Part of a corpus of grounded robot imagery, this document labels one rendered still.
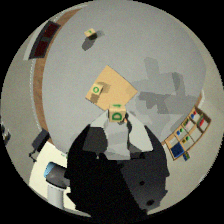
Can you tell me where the tan flat mat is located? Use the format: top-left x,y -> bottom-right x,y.
86,65 -> 138,110

